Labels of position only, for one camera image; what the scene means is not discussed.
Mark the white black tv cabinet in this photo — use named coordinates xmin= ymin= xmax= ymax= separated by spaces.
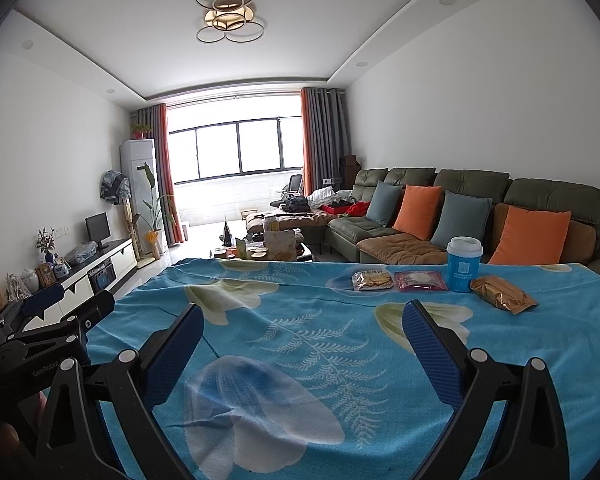
xmin=23 ymin=238 xmax=137 ymax=332

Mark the small black monitor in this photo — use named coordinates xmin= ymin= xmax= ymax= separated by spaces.
xmin=85 ymin=212 xmax=111 ymax=250

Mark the tall green potted plant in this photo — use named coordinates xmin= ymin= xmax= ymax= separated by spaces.
xmin=136 ymin=162 xmax=175 ymax=260

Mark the white standing air conditioner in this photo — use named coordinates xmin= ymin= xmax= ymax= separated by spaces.
xmin=120 ymin=139 xmax=156 ymax=254

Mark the small gold snack packet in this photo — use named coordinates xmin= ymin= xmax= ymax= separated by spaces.
xmin=469 ymin=275 xmax=539 ymax=315

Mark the cluttered coffee table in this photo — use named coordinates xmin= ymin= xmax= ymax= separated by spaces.
xmin=210 ymin=222 xmax=313 ymax=261

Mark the blue floral tablecloth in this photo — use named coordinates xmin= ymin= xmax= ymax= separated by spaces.
xmin=87 ymin=259 xmax=600 ymax=479

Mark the large window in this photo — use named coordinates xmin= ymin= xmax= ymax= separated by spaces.
xmin=168 ymin=116 xmax=303 ymax=184

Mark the left orange grey curtain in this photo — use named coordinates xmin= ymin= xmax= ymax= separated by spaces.
xmin=131 ymin=104 xmax=184 ymax=247

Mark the orange grey curtain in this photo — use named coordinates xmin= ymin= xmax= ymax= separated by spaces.
xmin=300 ymin=87 xmax=351 ymax=195
xmin=131 ymin=104 xmax=184 ymax=247

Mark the blue lidded coffee cup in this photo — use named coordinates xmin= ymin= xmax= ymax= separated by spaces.
xmin=446 ymin=236 xmax=483 ymax=292

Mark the pink snack packet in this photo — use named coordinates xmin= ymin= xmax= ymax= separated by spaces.
xmin=394 ymin=270 xmax=448 ymax=292

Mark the orange cushion near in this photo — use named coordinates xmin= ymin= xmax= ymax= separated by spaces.
xmin=489 ymin=204 xmax=571 ymax=266

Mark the orange cushion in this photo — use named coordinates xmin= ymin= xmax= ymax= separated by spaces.
xmin=392 ymin=185 xmax=442 ymax=240
xmin=489 ymin=204 xmax=571 ymax=266

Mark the clear cracker packet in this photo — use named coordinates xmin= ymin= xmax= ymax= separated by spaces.
xmin=351 ymin=269 xmax=393 ymax=292

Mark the grey-blue cushion near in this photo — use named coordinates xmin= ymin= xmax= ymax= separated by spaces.
xmin=431 ymin=192 xmax=492 ymax=248

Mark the grey-blue cushion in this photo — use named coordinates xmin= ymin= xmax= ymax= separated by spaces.
xmin=365 ymin=182 xmax=402 ymax=226
xmin=431 ymin=192 xmax=492 ymax=248

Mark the green sectional sofa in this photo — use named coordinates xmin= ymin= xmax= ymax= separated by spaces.
xmin=246 ymin=167 xmax=600 ymax=274

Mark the orange cushion far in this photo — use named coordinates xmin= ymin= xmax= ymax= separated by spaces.
xmin=392 ymin=185 xmax=442 ymax=240

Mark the right orange grey curtain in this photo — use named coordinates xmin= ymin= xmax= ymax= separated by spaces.
xmin=300 ymin=87 xmax=351 ymax=195

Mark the grey-blue cushion far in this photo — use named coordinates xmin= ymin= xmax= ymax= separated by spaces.
xmin=365 ymin=182 xmax=402 ymax=226

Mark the ring ceiling lamp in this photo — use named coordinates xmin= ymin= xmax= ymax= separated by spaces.
xmin=195 ymin=0 xmax=265 ymax=44

